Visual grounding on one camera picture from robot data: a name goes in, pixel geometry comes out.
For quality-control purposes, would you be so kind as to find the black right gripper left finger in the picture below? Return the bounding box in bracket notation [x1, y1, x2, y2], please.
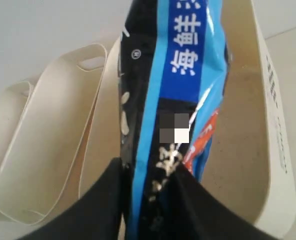
[21, 157, 124, 240]

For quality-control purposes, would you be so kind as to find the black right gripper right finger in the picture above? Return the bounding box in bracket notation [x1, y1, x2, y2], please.
[167, 164, 273, 240]

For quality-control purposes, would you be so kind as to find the blue instant noodle packet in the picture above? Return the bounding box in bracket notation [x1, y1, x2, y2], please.
[119, 0, 230, 240]

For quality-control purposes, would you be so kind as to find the cream bin with square mark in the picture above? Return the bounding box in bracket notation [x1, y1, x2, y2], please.
[0, 43, 108, 225]

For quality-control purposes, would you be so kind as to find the cream bin with circle mark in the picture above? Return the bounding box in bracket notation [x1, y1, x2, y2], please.
[78, 0, 296, 240]

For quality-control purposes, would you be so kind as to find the cream bin with triangle mark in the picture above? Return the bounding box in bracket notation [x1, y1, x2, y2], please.
[0, 80, 35, 167]

